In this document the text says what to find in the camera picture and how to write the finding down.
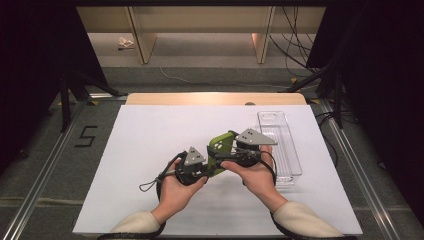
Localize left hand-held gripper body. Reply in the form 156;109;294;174
174;146;210;187

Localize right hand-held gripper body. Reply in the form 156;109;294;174
229;128;278;168

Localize clear plastic packaging tray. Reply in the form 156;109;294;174
255;110;304;188

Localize person's right hand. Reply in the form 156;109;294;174
220;144;288;214

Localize person's left hand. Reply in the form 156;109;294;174
150;156;210;225

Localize black tripod stand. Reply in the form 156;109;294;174
59;68;128;134
279;63;345;130

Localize light wooden shelf unit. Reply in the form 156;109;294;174
75;5;327;65

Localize crumpled white paper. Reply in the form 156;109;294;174
117;36;135;51

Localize black curtain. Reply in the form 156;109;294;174
306;0;424;228
0;0;110;174

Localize right hand-held gripper black cable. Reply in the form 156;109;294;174
259;150;358;240

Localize hand-held gripper black cable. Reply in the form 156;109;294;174
259;150;358;240
96;151;188;240

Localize left hand-held gripper black cable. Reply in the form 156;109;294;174
96;151;188;240

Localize thin black lanyard loop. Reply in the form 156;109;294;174
138;169;176;193

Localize black floor cable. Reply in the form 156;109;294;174
314;110;358;168

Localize thin white floor cable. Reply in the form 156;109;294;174
159;66;291;90

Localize bundle of black cables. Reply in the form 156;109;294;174
269;5;322;78

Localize metal floor rail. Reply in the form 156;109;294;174
0;99;88;240
319;99;401;240

